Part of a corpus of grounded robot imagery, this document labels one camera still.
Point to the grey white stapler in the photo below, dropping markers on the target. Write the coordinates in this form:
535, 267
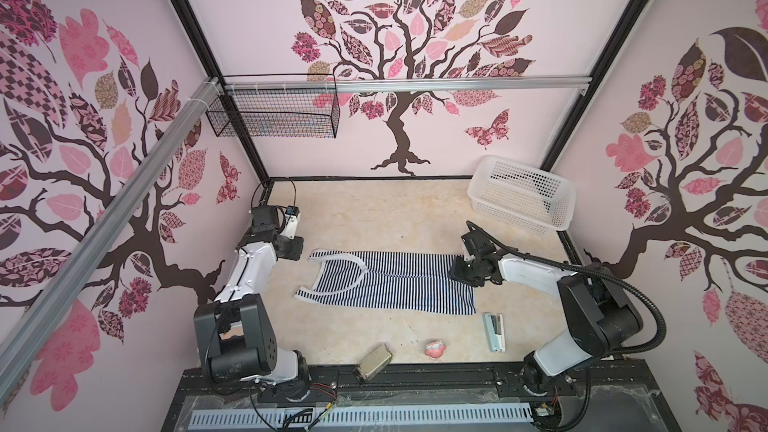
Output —
495, 333

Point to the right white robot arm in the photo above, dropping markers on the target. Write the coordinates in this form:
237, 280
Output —
604, 315

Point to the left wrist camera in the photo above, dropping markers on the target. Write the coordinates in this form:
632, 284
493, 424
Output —
291, 219

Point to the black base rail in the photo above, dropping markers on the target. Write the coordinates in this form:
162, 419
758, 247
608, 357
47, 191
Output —
504, 378

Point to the pink denture toy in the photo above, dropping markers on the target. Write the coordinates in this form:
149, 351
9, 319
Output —
435, 349

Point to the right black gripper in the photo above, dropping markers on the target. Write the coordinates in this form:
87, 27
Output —
468, 267

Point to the aluminium frame bar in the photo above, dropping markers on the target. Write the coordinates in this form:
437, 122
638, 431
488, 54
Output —
34, 328
408, 84

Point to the white slotted cable duct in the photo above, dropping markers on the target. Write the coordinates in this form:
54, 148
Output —
357, 417

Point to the white plastic laundry basket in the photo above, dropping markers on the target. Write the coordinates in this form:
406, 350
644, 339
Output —
523, 196

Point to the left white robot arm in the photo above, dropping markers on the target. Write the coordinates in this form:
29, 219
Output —
235, 338

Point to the black wire mesh basket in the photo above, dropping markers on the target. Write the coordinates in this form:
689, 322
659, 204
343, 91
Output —
287, 105

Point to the rear aluminium frame bar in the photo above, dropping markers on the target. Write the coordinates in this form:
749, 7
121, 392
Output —
408, 84

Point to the tan rectangular box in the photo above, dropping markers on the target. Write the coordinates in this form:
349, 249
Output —
374, 363

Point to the left aluminium frame bar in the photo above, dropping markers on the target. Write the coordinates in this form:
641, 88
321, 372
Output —
34, 328

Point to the blue white striped tank top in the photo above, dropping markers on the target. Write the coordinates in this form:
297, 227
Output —
388, 281

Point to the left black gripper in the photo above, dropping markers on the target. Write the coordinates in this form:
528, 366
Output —
296, 252

